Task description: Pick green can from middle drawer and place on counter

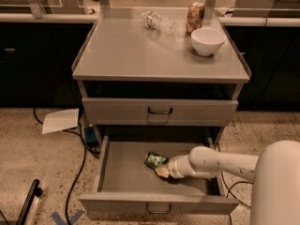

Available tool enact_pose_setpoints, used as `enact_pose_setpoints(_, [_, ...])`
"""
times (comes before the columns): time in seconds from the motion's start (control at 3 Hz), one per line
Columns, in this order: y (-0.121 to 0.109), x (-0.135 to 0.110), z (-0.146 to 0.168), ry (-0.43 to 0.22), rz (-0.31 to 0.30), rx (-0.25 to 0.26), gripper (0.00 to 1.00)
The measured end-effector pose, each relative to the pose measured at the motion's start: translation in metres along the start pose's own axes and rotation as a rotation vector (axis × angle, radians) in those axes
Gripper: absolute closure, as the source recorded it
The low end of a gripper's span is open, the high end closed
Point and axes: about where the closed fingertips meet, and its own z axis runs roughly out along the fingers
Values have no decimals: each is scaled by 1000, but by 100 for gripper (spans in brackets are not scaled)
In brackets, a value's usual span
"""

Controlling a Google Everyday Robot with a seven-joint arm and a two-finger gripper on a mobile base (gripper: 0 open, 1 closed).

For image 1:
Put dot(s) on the dark lower cabinet left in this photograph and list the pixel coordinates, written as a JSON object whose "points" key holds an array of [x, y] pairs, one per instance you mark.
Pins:
{"points": [[35, 63]]}

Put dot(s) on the white paper sheet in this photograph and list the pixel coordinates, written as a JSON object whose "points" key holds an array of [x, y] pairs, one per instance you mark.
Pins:
{"points": [[61, 120]]}

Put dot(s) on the green soda can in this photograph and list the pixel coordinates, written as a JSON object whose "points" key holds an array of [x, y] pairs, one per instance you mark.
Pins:
{"points": [[154, 160]]}

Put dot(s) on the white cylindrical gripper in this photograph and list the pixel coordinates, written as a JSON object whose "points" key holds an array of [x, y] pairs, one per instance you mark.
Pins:
{"points": [[173, 168]]}

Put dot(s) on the white ceramic bowl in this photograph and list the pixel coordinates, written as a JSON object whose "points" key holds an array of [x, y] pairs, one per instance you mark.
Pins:
{"points": [[207, 41]]}

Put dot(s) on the blue power adapter box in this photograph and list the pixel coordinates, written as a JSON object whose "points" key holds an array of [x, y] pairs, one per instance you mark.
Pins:
{"points": [[90, 137]]}

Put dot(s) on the brown patterned drink can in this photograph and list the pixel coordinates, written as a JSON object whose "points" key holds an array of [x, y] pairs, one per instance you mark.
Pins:
{"points": [[195, 16]]}

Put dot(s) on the dark cabinet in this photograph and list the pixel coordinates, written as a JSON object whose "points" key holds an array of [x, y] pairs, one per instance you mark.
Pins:
{"points": [[35, 63], [273, 57]]}

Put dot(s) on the closed grey upper drawer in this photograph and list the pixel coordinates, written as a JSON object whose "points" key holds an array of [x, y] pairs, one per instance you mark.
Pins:
{"points": [[159, 112]]}

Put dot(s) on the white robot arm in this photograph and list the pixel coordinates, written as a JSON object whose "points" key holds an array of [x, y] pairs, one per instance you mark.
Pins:
{"points": [[275, 174]]}

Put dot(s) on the black bar on floor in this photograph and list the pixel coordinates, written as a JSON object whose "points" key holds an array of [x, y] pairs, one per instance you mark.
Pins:
{"points": [[35, 191]]}

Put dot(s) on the open grey middle drawer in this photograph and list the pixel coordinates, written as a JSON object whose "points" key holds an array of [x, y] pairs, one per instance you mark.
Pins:
{"points": [[125, 184]]}

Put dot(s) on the clear plastic water bottle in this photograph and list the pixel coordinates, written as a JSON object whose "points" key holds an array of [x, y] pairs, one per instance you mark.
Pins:
{"points": [[157, 21]]}

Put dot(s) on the dark lower cabinet right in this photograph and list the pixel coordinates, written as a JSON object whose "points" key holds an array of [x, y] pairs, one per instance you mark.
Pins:
{"points": [[273, 57]]}

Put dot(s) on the grey metal drawer cabinet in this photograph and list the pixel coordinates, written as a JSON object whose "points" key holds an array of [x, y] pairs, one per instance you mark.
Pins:
{"points": [[123, 58]]}

